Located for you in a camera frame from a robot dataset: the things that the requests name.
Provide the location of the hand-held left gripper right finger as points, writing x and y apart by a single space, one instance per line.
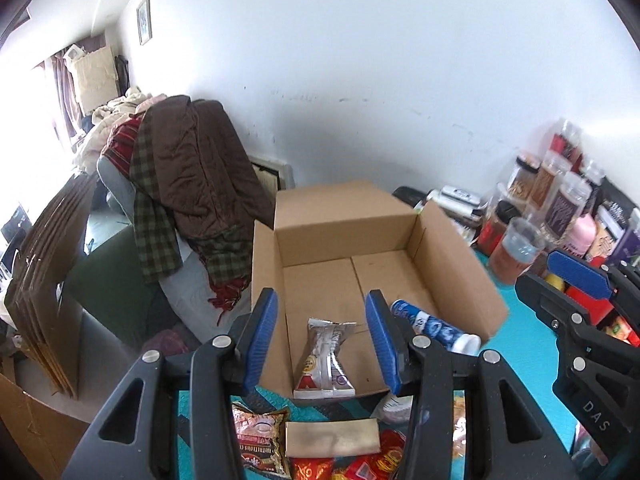
382 342

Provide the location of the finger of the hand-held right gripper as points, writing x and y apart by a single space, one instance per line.
580 272
555 307

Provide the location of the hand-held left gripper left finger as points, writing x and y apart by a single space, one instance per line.
260 332

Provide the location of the blue white snack tube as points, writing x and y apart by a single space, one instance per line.
435 327

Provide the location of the silver red-label snack packet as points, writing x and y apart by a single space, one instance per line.
325 360

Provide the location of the white patterned snack bag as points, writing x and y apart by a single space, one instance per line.
392 410

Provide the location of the dark red gold-edged snack packet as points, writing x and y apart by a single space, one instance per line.
260 440

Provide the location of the gold rectangular box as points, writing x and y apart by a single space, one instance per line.
330 437

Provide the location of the cardboard box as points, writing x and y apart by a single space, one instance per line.
330 230

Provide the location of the red yellow snack packet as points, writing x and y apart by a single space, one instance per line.
357 471

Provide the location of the person's right hand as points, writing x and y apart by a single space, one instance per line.
587 445

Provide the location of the red bottle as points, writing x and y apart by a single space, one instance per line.
587 302

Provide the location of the pink bottle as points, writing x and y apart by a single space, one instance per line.
582 232

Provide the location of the cluster of clear plastic jars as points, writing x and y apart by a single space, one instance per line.
570 215

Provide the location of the wide tub of brown powder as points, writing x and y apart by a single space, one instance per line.
515 260

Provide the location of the black printed pouch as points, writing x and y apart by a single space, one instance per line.
617 210

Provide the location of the maroon cushion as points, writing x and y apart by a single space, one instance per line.
167 345

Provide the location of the green plaid shirt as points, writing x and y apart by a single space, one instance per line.
155 230

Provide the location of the black flat case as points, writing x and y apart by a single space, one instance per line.
407 195

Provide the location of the brown quilted jacket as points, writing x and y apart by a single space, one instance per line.
200 170

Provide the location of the grey chair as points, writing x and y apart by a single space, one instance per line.
117 187

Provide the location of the stack of flat cardboard sheets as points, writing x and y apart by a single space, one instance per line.
45 285

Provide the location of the red striped cloth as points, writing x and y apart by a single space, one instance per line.
122 145

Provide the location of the brown cardboard carton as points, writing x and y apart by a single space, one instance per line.
35 430

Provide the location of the pile of cream bedding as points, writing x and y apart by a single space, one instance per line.
107 110

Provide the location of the dark curtain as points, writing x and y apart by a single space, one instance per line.
62 95

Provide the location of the window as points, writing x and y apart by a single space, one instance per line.
25 125

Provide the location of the framed wall picture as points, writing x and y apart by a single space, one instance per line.
144 19

